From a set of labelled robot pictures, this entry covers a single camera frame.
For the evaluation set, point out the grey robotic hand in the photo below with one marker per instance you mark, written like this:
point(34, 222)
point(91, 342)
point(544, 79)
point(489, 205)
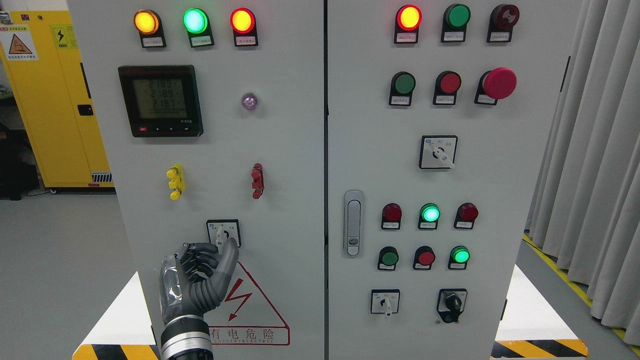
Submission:
point(195, 279)

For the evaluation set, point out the white rotary switch door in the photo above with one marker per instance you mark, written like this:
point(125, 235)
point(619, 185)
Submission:
point(221, 230)

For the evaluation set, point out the black silver robot forearm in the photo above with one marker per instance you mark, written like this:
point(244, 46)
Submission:
point(186, 338)

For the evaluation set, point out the red electric danger sticker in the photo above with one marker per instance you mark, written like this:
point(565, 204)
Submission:
point(246, 316)

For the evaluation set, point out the left striped cabinet base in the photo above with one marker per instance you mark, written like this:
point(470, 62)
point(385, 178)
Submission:
point(124, 330)

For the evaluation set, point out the striped cabinet base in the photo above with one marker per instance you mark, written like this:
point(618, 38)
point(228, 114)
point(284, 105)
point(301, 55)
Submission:
point(530, 329)
point(124, 330)

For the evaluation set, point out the yellow terminal connector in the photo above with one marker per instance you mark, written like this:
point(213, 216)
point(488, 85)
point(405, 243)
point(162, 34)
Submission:
point(176, 182)

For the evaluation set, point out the red terminal connector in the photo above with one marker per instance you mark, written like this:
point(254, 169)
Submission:
point(258, 180)

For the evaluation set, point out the left grey cabinet door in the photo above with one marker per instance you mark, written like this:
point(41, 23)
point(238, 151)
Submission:
point(282, 231)

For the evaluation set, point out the grey cabinet door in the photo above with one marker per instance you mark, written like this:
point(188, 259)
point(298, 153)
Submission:
point(374, 147)
point(282, 231)

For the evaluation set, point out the black digital power meter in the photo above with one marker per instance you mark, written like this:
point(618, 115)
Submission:
point(161, 101)

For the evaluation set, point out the clear white indicator lamp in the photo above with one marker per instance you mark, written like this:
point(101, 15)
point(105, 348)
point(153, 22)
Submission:
point(250, 101)

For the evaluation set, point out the green push button lower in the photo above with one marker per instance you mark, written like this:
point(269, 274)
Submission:
point(388, 259)

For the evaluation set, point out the green push button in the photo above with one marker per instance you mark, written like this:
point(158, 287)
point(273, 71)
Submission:
point(402, 85)
point(388, 259)

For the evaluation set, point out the dark red lamp left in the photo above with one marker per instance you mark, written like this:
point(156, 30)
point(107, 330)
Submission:
point(391, 217)

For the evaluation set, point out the dark red lamp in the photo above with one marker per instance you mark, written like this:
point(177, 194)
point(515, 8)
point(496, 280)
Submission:
point(465, 217)
point(391, 217)

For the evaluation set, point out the red push button lower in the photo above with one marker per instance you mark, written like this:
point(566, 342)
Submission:
point(424, 258)

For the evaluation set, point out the red push button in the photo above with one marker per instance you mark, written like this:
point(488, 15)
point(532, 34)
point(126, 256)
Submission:
point(424, 258)
point(446, 87)

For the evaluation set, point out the green lit lamp middle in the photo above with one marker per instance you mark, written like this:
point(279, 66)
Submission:
point(428, 217)

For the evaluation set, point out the green indicator lamp top left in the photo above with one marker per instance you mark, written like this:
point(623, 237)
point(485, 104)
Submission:
point(198, 28)

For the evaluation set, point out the yellow indicator lamp top left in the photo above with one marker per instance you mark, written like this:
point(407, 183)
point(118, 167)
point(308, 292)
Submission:
point(150, 29)

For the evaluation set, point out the red indicator lamp top left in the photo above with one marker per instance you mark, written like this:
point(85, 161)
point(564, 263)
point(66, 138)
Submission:
point(244, 27)

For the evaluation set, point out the green lit button lower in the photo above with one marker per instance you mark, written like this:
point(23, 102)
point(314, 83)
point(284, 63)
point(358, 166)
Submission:
point(458, 258)

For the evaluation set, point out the yellow safety cabinet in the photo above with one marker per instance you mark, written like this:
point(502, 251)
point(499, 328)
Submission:
point(40, 52)

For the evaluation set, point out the dark red lamp right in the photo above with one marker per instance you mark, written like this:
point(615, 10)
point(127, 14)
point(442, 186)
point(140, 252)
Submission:
point(465, 217)

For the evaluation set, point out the green push button upper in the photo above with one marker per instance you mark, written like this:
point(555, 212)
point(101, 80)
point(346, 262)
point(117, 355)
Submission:
point(402, 85)

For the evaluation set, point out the right grey cabinet door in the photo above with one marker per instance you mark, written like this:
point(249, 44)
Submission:
point(374, 147)

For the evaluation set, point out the red push button upper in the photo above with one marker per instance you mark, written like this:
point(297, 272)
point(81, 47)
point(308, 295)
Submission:
point(446, 87)

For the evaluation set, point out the right striped cabinet base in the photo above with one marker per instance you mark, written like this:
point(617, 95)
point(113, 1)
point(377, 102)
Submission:
point(530, 329)

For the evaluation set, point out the red lit lamp right door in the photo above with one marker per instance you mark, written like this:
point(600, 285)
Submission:
point(407, 22)

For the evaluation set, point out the red mushroom emergency stop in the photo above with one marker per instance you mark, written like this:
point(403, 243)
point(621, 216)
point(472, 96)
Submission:
point(495, 85)

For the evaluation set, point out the dark green lamp top right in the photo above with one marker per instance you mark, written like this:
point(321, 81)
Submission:
point(454, 23)

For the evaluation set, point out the grey curtain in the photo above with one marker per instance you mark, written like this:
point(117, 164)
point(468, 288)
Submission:
point(586, 206)

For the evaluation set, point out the dark red buzzer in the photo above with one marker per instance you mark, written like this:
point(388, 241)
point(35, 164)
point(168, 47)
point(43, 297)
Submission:
point(501, 24)

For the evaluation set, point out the silver door handle lock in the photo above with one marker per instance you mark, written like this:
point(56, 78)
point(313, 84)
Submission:
point(352, 222)

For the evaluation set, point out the white rotary switch lower right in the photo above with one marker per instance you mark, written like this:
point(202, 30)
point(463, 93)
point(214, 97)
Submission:
point(384, 301)

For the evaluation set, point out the white rotary switch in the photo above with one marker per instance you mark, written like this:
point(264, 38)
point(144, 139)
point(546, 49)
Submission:
point(384, 301)
point(437, 152)

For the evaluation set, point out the black selector knob switch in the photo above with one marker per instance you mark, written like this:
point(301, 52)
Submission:
point(451, 304)

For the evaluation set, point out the white rotary switch upper right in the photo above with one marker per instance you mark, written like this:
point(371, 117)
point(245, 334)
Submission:
point(437, 152)

